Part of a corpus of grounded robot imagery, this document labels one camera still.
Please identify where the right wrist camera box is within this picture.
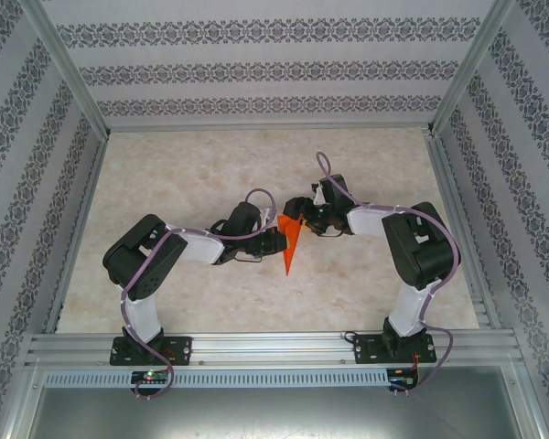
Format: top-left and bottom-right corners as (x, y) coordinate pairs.
(309, 181), (328, 208)

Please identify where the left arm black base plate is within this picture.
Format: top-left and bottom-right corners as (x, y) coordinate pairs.
(109, 336), (194, 367)

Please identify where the grey metal sheet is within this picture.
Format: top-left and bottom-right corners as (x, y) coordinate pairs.
(25, 365), (525, 439)

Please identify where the orange paper sheet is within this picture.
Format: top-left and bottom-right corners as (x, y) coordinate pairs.
(276, 213), (305, 277)

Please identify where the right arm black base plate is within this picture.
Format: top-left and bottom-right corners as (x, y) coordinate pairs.
(352, 333), (438, 366)

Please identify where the thin aluminium wall rail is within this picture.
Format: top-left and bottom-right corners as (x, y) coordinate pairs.
(105, 121), (434, 134)

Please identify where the slanted aluminium frame bar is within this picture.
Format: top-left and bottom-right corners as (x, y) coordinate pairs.
(0, 360), (45, 439)
(511, 360), (549, 439)

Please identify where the wide aluminium mounting rail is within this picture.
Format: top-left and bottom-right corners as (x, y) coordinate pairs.
(25, 329), (530, 367)

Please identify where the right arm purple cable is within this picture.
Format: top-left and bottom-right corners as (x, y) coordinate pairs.
(316, 152), (462, 397)

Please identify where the aluminium corner post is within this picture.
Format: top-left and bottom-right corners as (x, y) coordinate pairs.
(20, 0), (112, 138)
(425, 0), (518, 136)

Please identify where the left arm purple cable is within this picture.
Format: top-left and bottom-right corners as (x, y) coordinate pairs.
(120, 187), (276, 400)

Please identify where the slotted grey cable duct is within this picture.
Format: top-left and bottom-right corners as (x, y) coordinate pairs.
(43, 368), (391, 389)

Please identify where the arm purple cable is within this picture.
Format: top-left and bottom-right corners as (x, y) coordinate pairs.
(316, 152), (462, 397)
(120, 187), (276, 400)

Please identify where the aluminium side rail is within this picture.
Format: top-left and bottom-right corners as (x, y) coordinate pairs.
(421, 127), (504, 331)
(43, 132), (111, 335)

